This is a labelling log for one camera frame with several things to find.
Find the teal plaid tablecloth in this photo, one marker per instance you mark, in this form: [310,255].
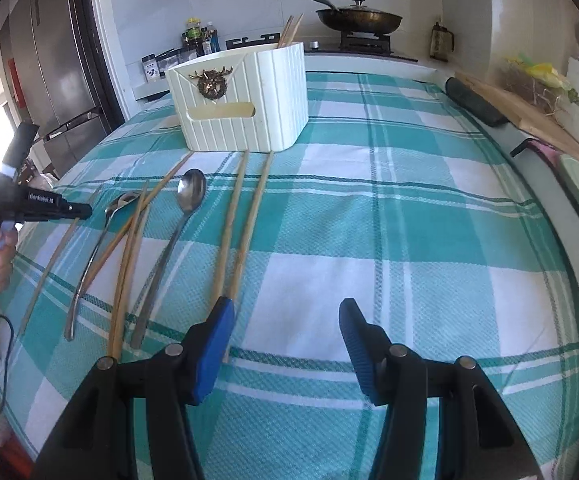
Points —
[369,210]

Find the steel refrigerator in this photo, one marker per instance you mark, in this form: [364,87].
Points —
[59,60]

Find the black frying pan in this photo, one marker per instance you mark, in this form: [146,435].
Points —
[359,22]

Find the glass pan lid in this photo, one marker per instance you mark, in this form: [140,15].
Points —
[358,4]

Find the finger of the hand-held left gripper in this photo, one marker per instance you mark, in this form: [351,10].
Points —
[74,211]

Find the clear sauce bottle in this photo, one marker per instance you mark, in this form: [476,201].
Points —
[211,37]

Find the black pot stand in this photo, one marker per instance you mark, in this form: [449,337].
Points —
[249,41]

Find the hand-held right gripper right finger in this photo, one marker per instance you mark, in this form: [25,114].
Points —
[357,350]

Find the black lidded jars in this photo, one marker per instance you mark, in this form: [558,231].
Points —
[170,57]

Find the wooden cutting board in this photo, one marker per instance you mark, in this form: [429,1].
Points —
[519,110]

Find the wooden chopstick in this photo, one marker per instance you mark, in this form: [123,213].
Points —
[131,285]
[44,282]
[122,285]
[294,30]
[162,185]
[232,220]
[255,220]
[285,34]

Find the red object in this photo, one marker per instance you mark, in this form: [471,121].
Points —
[12,460]

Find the white ribbed utensil box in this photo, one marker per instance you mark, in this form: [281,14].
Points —
[269,100]

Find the spice jar with label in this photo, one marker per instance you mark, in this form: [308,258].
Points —
[151,67]

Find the yellow cap oil bottle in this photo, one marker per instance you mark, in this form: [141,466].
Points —
[194,32]

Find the steel spoon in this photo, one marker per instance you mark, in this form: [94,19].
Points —
[122,203]
[192,190]

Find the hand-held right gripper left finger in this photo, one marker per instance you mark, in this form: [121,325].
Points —
[214,355]

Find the black rolled mat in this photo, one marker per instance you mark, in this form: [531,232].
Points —
[474,102]

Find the black gas stove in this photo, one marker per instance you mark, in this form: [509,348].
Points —
[364,42]

